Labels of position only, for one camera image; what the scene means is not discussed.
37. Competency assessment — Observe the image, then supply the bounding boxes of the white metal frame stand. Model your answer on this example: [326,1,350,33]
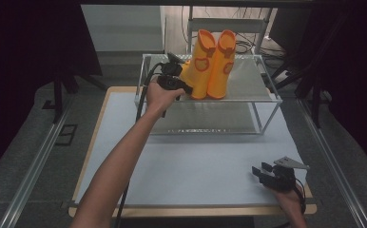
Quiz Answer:
[186,5,273,55]

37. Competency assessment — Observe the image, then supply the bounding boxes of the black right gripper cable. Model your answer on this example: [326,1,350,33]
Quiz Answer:
[293,178,307,214]

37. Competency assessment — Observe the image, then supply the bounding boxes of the white table mat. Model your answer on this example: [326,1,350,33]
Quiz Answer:
[74,91,310,207]

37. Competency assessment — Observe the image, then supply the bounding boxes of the aluminium rail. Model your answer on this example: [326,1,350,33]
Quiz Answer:
[298,98,367,228]
[0,94,75,228]

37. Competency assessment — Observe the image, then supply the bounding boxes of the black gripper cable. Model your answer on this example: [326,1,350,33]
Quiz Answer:
[114,62,165,228]
[293,178,307,214]

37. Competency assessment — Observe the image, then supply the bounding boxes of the person's left hand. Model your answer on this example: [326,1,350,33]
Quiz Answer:
[145,78,186,118]

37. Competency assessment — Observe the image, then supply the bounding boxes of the white metal shoe rack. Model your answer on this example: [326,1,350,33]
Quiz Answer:
[133,53,283,137]

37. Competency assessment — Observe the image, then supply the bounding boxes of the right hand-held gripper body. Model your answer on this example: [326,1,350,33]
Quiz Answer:
[260,155,311,193]

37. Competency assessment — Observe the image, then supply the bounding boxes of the person's right hand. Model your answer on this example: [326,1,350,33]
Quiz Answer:
[266,183,307,217]

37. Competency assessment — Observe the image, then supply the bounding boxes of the white cabinet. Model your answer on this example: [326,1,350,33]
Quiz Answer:
[80,4,167,53]

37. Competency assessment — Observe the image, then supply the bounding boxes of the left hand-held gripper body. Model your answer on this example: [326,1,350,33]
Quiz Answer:
[156,51,185,91]

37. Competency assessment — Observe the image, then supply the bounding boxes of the black stand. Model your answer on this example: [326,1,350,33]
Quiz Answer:
[271,60,332,129]
[51,61,108,125]

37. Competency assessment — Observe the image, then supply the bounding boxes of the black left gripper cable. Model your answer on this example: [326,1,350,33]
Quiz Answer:
[114,62,165,228]

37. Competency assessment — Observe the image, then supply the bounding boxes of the yellow duck rain boot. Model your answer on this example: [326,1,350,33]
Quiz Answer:
[179,28,220,101]
[206,29,238,101]

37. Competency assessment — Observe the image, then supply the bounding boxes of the dark monitor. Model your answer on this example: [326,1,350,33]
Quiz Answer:
[268,7,317,50]

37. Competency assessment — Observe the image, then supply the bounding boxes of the black floor cables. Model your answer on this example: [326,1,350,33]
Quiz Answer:
[181,6,288,59]

